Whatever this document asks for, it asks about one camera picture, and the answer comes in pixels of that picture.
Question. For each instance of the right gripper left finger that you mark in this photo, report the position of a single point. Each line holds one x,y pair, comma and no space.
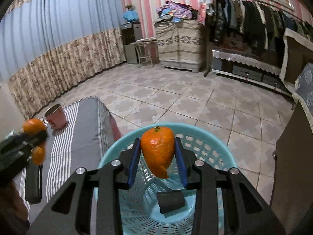
69,210

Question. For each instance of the chair with blue cover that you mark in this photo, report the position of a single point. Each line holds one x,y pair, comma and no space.
304,91

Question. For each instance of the light blue plastic basket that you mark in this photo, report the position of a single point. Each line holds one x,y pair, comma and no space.
140,212

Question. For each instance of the beige patterned fabric wardrobe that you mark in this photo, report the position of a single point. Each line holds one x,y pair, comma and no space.
181,45

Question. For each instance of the grey striped tablecloth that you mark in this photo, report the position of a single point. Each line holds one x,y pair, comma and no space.
91,130

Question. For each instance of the small wooden side table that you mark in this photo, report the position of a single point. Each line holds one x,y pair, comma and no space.
144,48

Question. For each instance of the black water dispenser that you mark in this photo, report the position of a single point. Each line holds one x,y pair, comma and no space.
131,32

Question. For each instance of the pile of colourful clothes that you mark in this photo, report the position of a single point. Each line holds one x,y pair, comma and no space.
175,12

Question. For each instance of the clothes rack with garments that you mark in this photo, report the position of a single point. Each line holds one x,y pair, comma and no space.
251,27

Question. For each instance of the orange peel piece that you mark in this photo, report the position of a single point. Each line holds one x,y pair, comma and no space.
157,146

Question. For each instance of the pink metal mug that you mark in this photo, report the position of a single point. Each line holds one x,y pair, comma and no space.
56,117

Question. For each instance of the blue bag on dispenser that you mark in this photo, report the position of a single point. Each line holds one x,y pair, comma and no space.
130,15

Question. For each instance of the low tv cabinet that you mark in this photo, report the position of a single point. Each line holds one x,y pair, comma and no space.
248,69

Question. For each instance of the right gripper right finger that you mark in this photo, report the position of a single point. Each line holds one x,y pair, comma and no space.
245,211

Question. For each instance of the blue floral curtain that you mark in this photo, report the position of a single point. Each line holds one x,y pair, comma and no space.
50,46

